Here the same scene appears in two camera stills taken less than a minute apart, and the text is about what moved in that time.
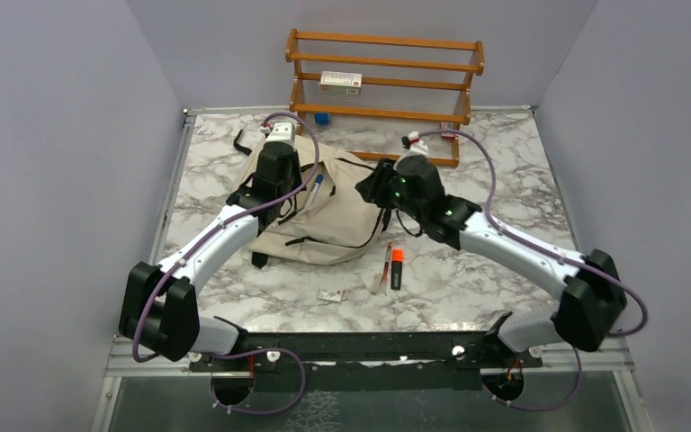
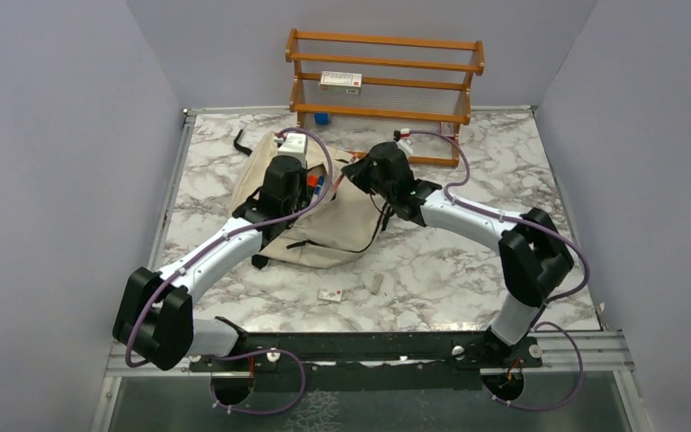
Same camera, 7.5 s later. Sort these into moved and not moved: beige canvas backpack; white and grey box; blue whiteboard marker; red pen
Moved: red pen
Not moved: beige canvas backpack; white and grey box; blue whiteboard marker
